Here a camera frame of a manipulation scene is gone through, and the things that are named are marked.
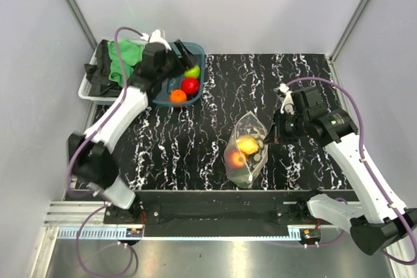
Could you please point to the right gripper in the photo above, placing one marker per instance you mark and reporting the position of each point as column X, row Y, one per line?
column 276, row 133

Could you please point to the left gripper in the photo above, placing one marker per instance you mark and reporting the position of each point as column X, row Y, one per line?
column 187, row 61

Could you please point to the green fake apple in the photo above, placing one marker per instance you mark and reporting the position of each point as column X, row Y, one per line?
column 193, row 72

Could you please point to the red fake apple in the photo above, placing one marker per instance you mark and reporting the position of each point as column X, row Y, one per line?
column 190, row 85

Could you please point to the clear polka dot zip bag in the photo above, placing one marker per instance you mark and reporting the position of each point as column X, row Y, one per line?
column 248, row 126

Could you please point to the orange fake fruit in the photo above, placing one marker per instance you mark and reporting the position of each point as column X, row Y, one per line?
column 178, row 96

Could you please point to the red yellow fake peach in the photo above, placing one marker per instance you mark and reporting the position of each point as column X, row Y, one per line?
column 236, row 160

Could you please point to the dark green fake avocado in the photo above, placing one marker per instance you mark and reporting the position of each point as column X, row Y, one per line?
column 244, row 181

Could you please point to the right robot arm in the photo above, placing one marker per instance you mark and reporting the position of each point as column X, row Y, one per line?
column 382, row 218

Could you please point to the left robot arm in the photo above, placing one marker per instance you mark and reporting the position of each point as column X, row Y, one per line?
column 91, row 153

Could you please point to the yellow fake lemon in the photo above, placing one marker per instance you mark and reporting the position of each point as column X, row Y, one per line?
column 248, row 146

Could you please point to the blue translucent plastic tub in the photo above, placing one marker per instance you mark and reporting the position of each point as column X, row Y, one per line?
column 170, row 84

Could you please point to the green cloth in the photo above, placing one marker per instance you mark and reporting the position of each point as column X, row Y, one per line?
column 131, row 55

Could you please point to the black cloth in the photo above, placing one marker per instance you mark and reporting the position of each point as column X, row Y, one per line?
column 98, row 74

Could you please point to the white plastic basket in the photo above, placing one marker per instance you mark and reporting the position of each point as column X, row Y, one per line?
column 86, row 86

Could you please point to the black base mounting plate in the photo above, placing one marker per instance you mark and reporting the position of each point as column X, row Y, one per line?
column 215, row 214

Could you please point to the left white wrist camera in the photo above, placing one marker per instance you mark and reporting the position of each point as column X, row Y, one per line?
column 156, row 37

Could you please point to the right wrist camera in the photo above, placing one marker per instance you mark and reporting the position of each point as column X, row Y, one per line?
column 287, row 105

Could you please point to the left aluminium frame post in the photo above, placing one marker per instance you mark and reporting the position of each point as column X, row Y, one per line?
column 82, row 22

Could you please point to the aluminium frame post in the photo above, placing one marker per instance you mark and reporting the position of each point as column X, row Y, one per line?
column 82, row 22
column 355, row 18

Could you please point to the right aluminium frame post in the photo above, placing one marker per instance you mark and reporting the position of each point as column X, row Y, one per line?
column 355, row 18

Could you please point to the slotted cable duct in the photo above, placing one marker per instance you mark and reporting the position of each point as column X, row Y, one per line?
column 123, row 233

